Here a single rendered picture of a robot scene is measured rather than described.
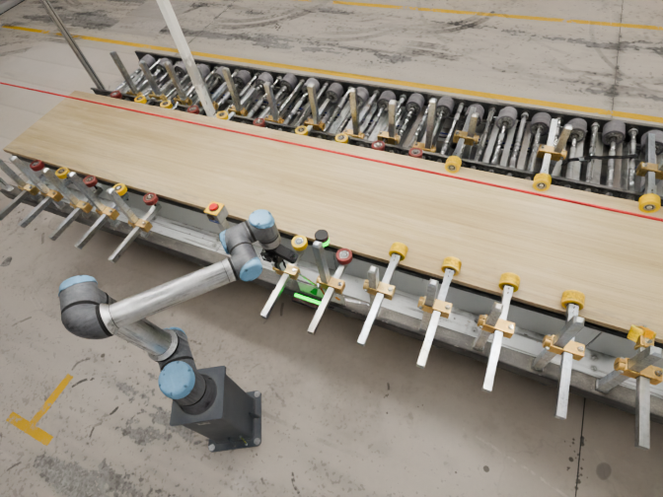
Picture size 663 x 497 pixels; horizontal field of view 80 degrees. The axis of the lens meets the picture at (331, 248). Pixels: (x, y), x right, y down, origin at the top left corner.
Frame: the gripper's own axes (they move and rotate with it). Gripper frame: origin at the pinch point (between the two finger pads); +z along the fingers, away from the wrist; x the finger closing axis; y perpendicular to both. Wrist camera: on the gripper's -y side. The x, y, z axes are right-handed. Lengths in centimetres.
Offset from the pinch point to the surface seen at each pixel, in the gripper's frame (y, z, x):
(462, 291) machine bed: -77, 22, -28
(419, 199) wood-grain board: -44, 11, -68
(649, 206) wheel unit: -146, 6, -92
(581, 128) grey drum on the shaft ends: -116, 15, -154
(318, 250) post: -16.0, -13.5, -6.1
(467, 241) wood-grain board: -72, 11, -49
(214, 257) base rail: 58, 31, -8
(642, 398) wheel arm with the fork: -143, 5, 3
